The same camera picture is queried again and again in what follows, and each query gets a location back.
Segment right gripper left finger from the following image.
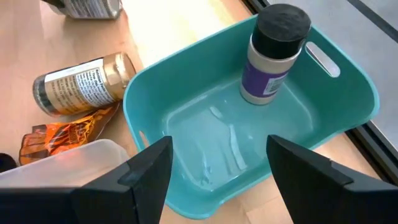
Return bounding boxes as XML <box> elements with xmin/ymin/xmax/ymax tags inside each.
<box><xmin>0</xmin><ymin>136</ymin><xmax>174</xmax><ymax>224</ymax></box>

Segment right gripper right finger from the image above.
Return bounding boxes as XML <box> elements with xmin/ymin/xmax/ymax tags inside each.
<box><xmin>266</xmin><ymin>134</ymin><xmax>398</xmax><ymax>224</ymax></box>

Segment brown seasoning packet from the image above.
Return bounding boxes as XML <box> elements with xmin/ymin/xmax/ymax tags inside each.
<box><xmin>67</xmin><ymin>102</ymin><xmax>121</xmax><ymax>141</ymax></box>

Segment orange seasoning packet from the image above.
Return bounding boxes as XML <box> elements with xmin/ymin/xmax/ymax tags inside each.
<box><xmin>18</xmin><ymin>123</ymin><xmax>94</xmax><ymax>166</ymax></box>

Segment gold lid spice jar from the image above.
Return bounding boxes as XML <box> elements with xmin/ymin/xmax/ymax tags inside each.
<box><xmin>32</xmin><ymin>52</ymin><xmax>137</xmax><ymax>118</ymax></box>

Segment dark spice jar black lid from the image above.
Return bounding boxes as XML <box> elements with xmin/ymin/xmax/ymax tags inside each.
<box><xmin>0</xmin><ymin>152</ymin><xmax>18</xmax><ymax>174</ymax></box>

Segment purple label jar black lid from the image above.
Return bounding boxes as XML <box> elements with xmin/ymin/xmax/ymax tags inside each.
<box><xmin>239</xmin><ymin>2</ymin><xmax>312</xmax><ymax>106</ymax></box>

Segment white label jar black lid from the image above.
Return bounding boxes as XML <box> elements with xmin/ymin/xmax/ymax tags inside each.
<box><xmin>42</xmin><ymin>0</ymin><xmax>124</xmax><ymax>20</ymax></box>

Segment clear plastic container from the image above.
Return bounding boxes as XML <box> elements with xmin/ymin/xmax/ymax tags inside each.
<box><xmin>0</xmin><ymin>139</ymin><xmax>131</xmax><ymax>189</ymax></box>

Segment teal plastic bin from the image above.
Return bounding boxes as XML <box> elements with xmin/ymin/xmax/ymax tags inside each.
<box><xmin>123</xmin><ymin>14</ymin><xmax>381</xmax><ymax>220</ymax></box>

